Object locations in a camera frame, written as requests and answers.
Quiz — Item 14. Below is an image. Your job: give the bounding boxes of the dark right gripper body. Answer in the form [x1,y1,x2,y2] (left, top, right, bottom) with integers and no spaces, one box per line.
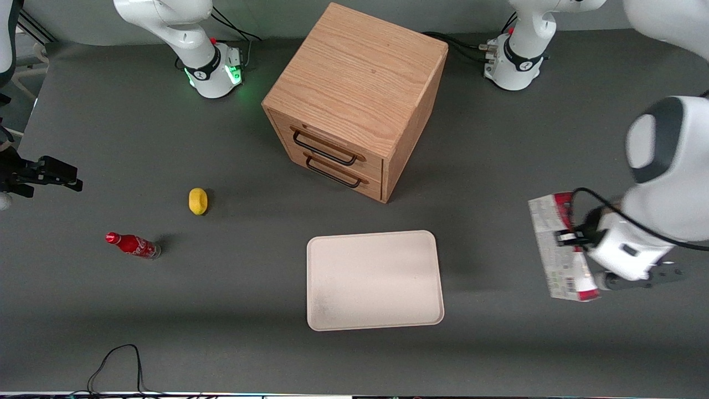
[0,145,38,198]

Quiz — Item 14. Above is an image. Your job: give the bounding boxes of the red cookie box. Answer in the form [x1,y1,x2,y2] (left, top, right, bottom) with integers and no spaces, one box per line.
[528,192,602,303]

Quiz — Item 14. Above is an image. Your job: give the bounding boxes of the cream plastic tray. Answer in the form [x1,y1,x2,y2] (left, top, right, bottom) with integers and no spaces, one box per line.
[306,230,445,332]

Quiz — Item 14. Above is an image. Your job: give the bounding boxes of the white stand leg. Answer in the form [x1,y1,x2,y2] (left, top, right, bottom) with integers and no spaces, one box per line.
[11,42,52,101]

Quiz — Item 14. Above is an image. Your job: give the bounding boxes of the red cola bottle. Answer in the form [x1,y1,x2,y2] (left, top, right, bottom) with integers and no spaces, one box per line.
[105,232,162,260]

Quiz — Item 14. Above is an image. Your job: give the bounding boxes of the yellow lemon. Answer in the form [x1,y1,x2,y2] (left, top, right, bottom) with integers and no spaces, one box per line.
[188,187,209,216]

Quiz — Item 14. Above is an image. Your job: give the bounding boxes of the wooden drawer front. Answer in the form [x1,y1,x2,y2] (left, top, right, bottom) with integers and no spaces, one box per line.
[268,109,385,184]
[284,145,384,202]

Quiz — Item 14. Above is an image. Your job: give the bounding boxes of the wooden drawer cabinet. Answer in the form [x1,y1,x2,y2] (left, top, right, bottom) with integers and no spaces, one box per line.
[261,2,449,204]

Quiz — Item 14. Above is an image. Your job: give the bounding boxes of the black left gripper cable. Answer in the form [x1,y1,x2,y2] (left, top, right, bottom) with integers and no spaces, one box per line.
[571,187,709,253]

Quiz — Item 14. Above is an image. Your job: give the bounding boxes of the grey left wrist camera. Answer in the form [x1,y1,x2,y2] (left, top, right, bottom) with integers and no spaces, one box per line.
[595,267,685,293]

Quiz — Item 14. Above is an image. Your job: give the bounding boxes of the thin black looped cable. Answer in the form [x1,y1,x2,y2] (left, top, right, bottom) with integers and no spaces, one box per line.
[86,344,167,397]

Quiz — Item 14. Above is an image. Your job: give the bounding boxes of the black left arm base cables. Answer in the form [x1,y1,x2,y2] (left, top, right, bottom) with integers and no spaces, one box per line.
[421,14,518,65]

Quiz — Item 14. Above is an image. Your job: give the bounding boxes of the black arm base cables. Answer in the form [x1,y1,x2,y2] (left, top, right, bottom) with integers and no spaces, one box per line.
[209,6,262,70]
[421,14,518,65]

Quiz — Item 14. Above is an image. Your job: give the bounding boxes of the black right arm base cables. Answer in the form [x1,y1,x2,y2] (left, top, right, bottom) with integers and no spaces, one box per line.
[209,6,262,70]

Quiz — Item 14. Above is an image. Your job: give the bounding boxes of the black wire drawer handle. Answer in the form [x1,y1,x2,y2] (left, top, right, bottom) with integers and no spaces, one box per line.
[292,128,358,167]
[305,155,363,189]

